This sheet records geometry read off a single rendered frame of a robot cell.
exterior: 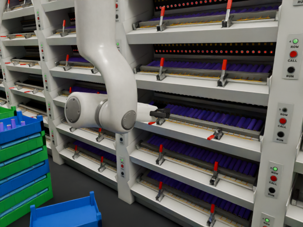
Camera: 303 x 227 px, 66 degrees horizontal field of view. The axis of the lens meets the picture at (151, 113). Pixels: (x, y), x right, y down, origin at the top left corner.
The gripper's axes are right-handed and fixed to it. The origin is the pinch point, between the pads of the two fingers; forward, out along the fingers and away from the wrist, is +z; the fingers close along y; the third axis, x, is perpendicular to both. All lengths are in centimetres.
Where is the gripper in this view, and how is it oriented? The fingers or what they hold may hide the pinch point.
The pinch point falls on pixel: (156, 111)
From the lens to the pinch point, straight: 78.1
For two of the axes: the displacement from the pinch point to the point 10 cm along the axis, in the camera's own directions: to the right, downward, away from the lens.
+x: 1.3, -9.9, -1.1
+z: 6.2, 0.0, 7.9
